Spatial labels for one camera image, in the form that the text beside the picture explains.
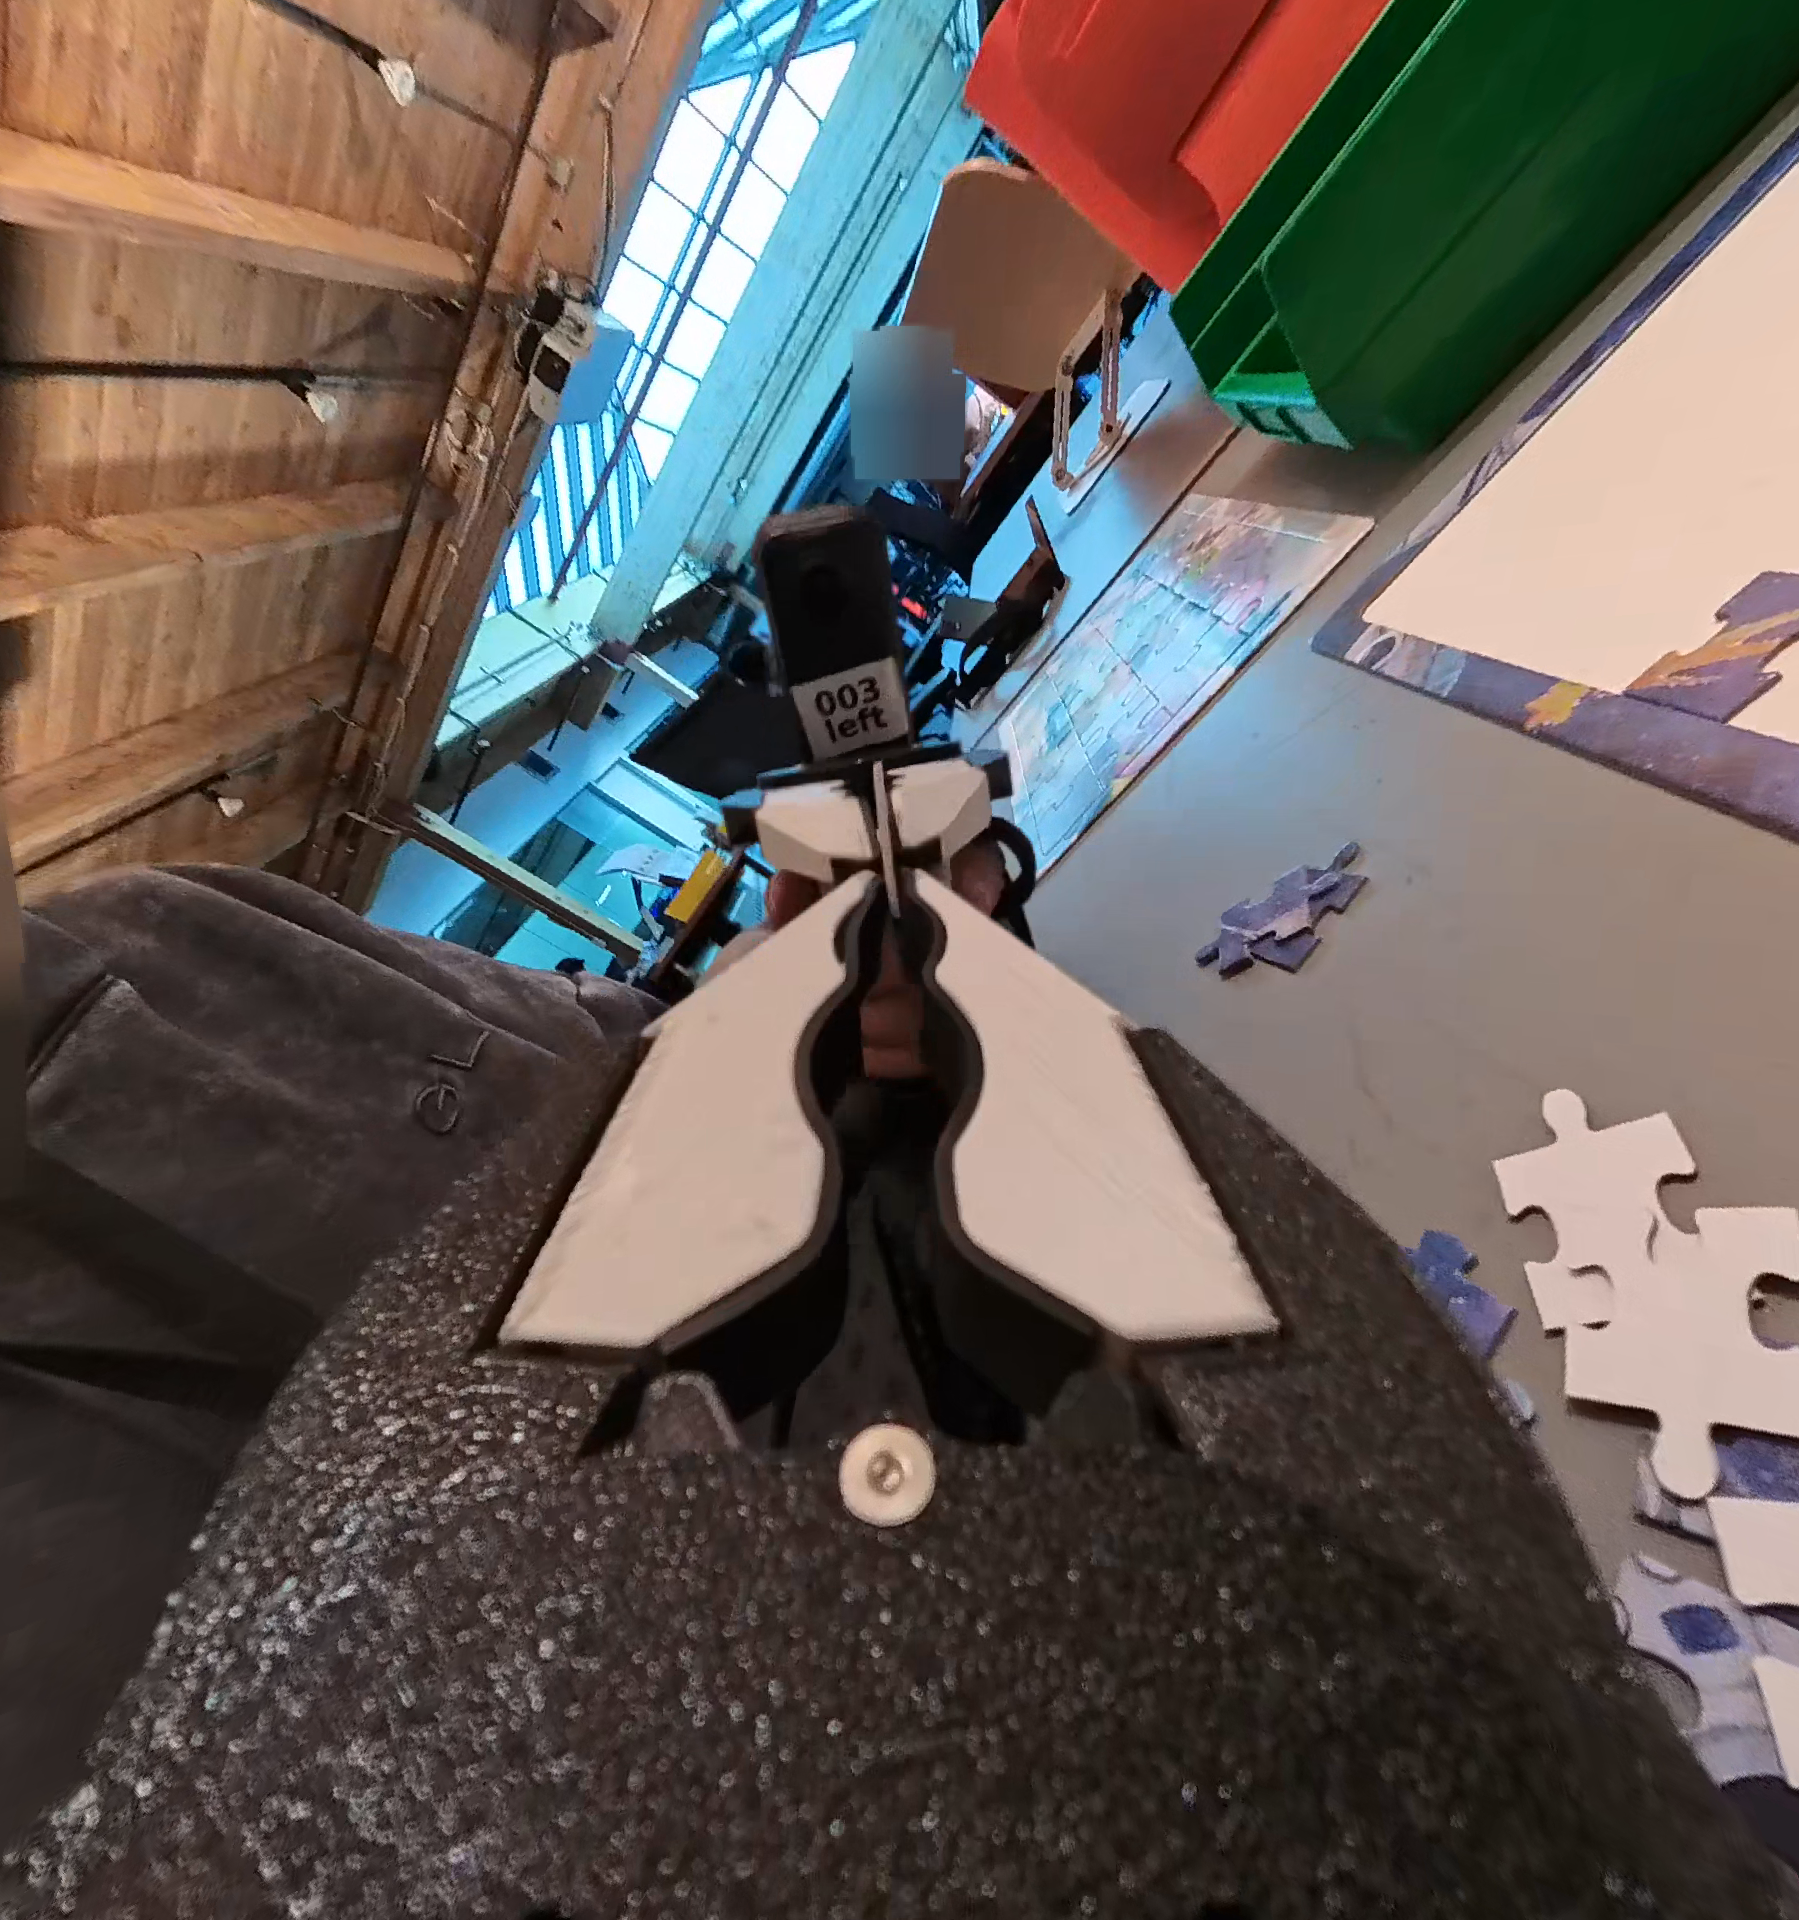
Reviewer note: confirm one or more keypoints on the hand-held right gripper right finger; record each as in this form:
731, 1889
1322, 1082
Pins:
1098, 1186

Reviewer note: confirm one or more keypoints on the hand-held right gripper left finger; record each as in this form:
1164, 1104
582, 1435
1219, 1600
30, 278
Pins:
673, 1186

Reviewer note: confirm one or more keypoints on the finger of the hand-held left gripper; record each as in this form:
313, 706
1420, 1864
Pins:
953, 821
822, 833

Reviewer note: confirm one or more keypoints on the plain blue puzzle piece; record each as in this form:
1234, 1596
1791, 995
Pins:
887, 842

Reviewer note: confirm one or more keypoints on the pile of jigsaw puzzle pieces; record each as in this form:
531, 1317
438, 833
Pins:
1710, 1317

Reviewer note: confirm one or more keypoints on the blue framed puzzle board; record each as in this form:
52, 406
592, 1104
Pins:
1665, 448

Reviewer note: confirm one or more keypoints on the person's left hand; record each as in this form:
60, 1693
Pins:
889, 1028

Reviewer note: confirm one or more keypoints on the pink dinosaur puzzle board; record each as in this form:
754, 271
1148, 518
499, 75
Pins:
1172, 673

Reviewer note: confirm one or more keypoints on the wooden jointed stand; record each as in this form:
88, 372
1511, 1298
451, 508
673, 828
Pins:
1098, 406

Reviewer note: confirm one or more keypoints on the white ceiling device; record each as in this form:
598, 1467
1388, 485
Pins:
582, 356

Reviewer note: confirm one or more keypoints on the plywood chair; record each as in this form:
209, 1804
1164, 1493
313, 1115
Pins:
1003, 271

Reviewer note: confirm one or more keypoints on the grey sweater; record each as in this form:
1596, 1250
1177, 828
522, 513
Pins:
237, 1134

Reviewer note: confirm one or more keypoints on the red plastic bin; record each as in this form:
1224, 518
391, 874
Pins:
1142, 121

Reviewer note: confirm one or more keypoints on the green plastic bin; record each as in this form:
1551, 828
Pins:
1511, 231

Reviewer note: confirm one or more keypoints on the blue comet puzzle piece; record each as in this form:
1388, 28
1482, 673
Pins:
1763, 626

